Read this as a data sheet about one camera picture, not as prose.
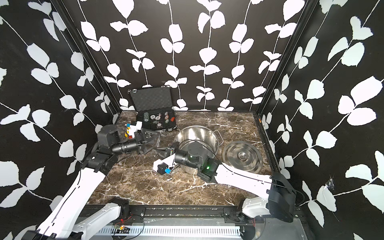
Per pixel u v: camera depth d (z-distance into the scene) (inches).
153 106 44.9
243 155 36.9
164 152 22.2
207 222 28.5
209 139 34.6
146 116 44.1
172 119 45.0
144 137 22.6
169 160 21.1
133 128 25.1
